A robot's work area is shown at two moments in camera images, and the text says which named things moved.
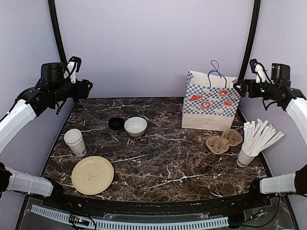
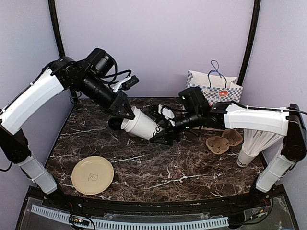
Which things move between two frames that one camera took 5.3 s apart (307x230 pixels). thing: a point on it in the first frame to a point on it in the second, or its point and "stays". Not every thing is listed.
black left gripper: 82,91 to 120,98
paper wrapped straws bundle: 258,135 stays
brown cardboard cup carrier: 220,144 stays
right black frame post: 250,43 stays
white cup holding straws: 243,159 stays
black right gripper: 245,83 to 167,134
